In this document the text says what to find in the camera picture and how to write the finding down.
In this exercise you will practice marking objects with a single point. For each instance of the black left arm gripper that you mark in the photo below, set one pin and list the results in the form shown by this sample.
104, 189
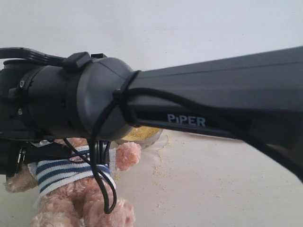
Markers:
12, 154

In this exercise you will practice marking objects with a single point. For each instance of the tan teddy bear striped shirt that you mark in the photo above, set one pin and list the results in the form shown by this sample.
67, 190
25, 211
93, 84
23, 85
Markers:
69, 195

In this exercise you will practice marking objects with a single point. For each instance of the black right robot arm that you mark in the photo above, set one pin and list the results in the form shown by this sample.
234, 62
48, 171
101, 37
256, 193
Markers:
256, 98

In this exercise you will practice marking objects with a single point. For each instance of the steel bowl of yellow grain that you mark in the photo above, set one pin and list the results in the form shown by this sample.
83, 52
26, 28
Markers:
144, 136

